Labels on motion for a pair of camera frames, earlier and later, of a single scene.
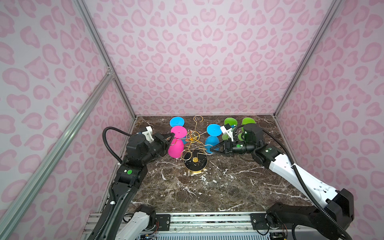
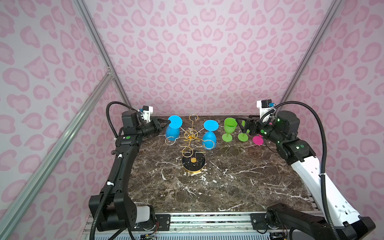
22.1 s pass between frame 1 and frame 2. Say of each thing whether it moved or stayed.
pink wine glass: moved
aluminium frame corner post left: stayed
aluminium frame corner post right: stayed
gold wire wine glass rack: stayed
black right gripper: moved
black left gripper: moved
